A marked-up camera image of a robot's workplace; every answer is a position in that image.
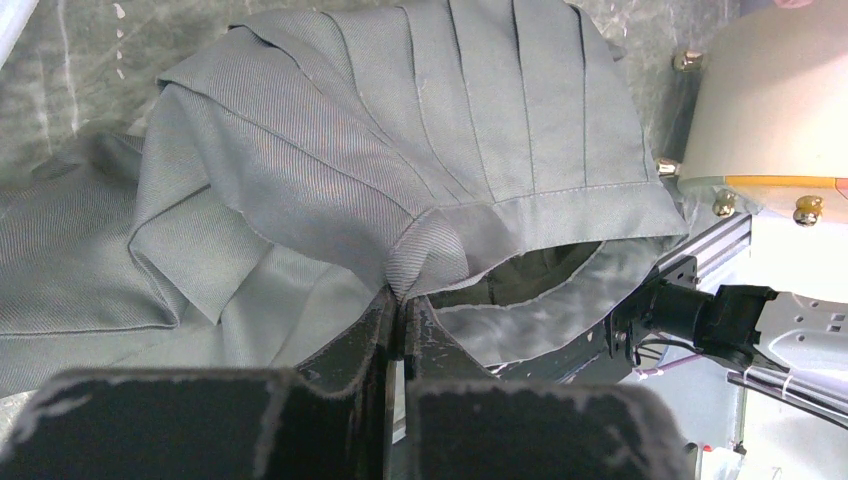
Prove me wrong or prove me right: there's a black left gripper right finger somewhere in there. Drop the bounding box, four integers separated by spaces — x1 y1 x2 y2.
401 299 695 479

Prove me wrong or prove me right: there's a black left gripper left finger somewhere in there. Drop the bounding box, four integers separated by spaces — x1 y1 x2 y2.
1 290 397 479

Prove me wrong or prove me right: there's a grey skirt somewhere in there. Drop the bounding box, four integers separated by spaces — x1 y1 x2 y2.
1 1 688 396

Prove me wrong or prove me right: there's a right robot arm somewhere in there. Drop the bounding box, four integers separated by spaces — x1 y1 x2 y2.
605 280 847 428

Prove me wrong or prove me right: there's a cream cylinder with orange base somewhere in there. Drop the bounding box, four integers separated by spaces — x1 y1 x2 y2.
655 0 848 228

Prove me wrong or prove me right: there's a black base frame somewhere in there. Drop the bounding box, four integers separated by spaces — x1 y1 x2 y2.
496 254 704 386

